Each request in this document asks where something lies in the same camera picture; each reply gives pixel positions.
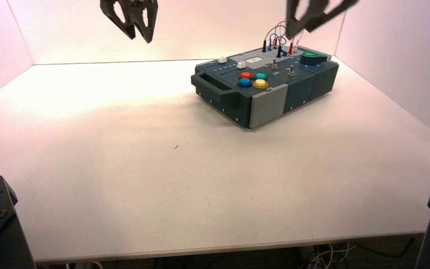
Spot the dark teal control box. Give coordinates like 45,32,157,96
190,44,340,129

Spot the red jumper wire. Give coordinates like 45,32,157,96
274,20,287,39

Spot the white cable bundle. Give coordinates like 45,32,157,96
303,243,361,269

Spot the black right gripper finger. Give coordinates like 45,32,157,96
285,0,329,40
303,0,361,34

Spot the green rotary knob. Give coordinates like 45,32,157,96
299,52,329,67

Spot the black cable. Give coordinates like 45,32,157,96
357,237,418,260

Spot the blue jumper wire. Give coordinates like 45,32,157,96
268,33,288,45

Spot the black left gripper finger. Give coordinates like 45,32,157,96
99,0,137,40
123,0,160,44

